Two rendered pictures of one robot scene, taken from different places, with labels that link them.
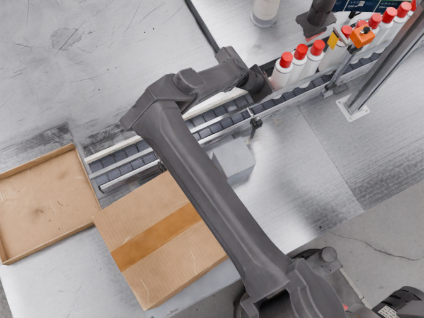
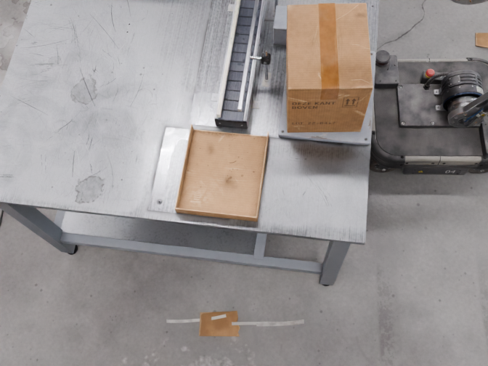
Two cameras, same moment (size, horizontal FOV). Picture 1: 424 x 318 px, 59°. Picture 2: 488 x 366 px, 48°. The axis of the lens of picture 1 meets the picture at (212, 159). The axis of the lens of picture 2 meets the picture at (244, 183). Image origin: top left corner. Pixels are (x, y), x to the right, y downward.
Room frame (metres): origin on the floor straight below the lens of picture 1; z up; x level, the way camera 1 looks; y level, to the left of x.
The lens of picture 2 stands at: (-0.36, 0.94, 2.48)
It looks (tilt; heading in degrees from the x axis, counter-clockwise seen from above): 68 degrees down; 318
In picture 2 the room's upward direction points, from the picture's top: 9 degrees counter-clockwise
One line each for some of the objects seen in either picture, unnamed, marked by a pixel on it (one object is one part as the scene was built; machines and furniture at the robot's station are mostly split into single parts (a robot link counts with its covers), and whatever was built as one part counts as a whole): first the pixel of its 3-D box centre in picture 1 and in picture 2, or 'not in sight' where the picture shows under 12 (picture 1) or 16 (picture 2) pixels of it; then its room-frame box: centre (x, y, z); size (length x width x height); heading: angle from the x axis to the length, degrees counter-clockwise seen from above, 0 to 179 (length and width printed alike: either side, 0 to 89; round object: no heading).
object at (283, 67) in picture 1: (280, 76); not in sight; (0.64, -0.18, 0.98); 0.05 x 0.05 x 0.20
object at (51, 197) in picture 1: (41, 201); (223, 171); (0.22, 0.50, 0.85); 0.30 x 0.26 x 0.04; 122
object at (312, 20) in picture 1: (318, 13); not in sight; (0.76, -0.26, 1.13); 0.10 x 0.07 x 0.07; 122
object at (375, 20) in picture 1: (363, 39); not in sight; (0.80, -0.45, 0.98); 0.05 x 0.05 x 0.20
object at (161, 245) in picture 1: (178, 233); (324, 70); (0.14, 0.07, 0.99); 0.30 x 0.24 x 0.27; 128
